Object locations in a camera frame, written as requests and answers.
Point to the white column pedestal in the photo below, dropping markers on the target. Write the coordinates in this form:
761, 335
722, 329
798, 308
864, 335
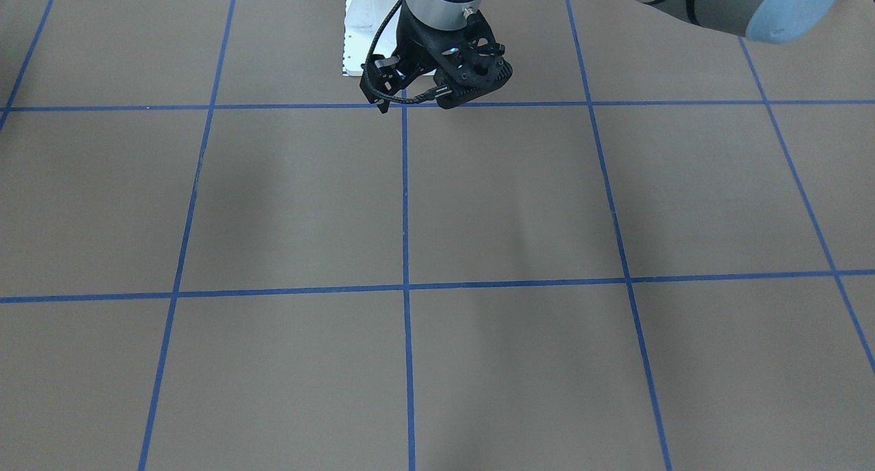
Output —
363, 18

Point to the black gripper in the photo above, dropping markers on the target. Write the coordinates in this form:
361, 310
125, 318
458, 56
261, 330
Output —
412, 45

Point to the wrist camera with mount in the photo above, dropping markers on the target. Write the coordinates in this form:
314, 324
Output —
469, 62

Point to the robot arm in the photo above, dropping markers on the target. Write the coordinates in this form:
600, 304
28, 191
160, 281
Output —
762, 21

